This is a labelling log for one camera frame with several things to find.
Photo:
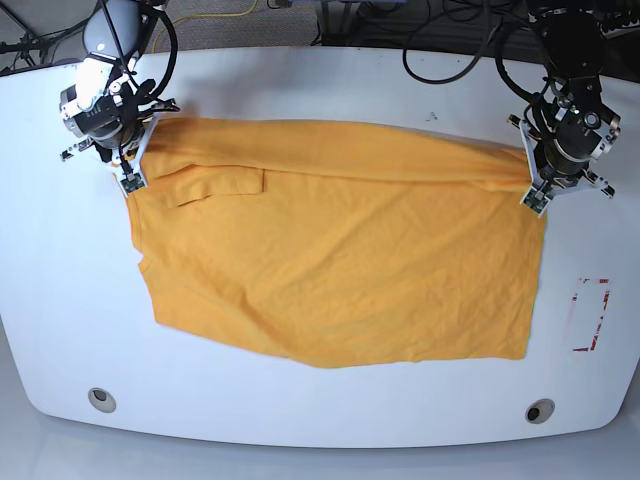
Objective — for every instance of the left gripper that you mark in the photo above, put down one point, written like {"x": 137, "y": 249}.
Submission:
{"x": 562, "y": 165}

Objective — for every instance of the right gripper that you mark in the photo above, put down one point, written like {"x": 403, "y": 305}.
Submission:
{"x": 120, "y": 148}

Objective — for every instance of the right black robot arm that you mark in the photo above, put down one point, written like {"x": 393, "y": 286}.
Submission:
{"x": 106, "y": 107}

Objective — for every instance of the table grommet hole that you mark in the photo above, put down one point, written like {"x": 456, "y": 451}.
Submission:
{"x": 102, "y": 400}
{"x": 540, "y": 411}

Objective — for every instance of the yellow Smile T-shirt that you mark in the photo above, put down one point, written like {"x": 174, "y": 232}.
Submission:
{"x": 337, "y": 244}

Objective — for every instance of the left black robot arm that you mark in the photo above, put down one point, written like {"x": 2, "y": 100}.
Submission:
{"x": 570, "y": 37}

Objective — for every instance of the right table grommet hole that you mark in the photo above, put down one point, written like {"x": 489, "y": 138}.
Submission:
{"x": 540, "y": 411}

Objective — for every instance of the black tripod legs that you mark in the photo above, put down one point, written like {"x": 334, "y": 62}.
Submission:
{"x": 33, "y": 48}

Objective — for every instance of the left table grommet hole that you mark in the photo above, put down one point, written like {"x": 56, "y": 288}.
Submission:
{"x": 102, "y": 400}

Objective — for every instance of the red tape rectangle marking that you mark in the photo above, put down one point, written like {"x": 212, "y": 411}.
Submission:
{"x": 588, "y": 308}

